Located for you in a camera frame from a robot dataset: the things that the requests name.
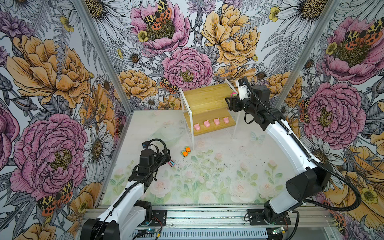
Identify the green orange mixer truck near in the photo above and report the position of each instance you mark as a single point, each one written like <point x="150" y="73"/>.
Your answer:
<point x="184" y="153"/>

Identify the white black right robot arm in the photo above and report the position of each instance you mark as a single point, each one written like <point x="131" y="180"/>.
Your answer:
<point x="310" y="176"/>

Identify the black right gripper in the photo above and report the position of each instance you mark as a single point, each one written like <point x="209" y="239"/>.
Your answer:
<point x="234" y="101"/>

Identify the green orange mixer truck far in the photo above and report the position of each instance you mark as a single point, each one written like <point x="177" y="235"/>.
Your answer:
<point x="187" y="149"/>

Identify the pink truck blue bed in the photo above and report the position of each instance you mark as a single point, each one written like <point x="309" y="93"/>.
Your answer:
<point x="171" y="163"/>

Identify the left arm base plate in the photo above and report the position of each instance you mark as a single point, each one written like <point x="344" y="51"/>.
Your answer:
<point x="158" y="219"/>

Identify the bamboo two-tier shelf white frame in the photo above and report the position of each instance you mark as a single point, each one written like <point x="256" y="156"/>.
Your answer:
<point x="208" y="103"/>

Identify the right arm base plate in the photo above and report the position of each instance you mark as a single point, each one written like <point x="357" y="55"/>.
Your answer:
<point x="265" y="217"/>

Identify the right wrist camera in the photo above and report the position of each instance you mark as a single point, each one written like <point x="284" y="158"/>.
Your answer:
<point x="243" y="91"/>

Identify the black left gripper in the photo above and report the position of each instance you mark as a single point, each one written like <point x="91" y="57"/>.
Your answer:
<point x="168" y="158"/>

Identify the green circuit board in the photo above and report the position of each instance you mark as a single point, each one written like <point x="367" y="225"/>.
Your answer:
<point x="278" y="231"/>
<point x="153" y="233"/>

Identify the green circuit board right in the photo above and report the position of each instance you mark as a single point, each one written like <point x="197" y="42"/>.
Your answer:
<point x="278" y="231"/>

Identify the green orange mixer truck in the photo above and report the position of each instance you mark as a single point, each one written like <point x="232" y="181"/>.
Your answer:
<point x="187" y="149"/>
<point x="184" y="153"/>

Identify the green circuit board left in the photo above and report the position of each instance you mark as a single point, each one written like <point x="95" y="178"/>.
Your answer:
<point x="153" y="233"/>

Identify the aluminium mounting rail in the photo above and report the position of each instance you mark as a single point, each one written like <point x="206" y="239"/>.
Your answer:
<point x="232" y="216"/>

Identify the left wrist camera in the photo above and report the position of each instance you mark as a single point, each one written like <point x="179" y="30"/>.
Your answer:
<point x="146" y="145"/>

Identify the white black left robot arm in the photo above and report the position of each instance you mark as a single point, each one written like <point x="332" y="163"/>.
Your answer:
<point x="128" y="211"/>

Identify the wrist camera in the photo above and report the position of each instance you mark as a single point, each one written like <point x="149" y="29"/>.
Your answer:
<point x="146" y="145"/>
<point x="243" y="91"/>

